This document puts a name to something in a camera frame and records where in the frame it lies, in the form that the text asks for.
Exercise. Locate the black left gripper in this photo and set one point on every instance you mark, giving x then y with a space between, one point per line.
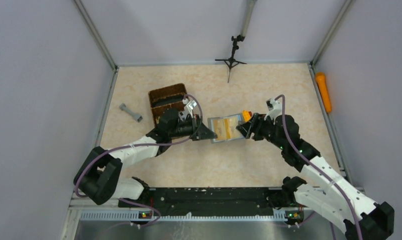
197 127

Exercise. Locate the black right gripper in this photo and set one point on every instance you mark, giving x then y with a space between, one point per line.
255 124

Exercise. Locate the gold credit card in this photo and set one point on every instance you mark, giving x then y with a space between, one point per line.
225 128

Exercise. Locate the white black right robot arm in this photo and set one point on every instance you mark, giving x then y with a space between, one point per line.
356 215

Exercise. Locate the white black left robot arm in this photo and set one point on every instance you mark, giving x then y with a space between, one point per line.
98 177

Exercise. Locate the yellow red toy brick car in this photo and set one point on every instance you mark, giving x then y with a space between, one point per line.
246 115

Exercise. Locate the brown wicker basket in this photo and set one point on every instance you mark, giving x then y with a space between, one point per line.
165 98

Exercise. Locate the grey dumbbell-shaped plastic part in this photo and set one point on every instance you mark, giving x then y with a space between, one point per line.
137 117

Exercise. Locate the orange flashlight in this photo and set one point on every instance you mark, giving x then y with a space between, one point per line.
321 83

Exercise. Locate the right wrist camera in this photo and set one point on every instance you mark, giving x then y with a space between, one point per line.
274 109

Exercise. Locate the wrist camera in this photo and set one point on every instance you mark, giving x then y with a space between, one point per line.
189 106
274 109

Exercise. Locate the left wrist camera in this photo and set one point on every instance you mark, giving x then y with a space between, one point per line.
189 106

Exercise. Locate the black camera tripod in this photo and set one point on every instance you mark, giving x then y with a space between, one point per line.
231 62

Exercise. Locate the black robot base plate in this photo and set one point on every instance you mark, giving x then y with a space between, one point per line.
273 197

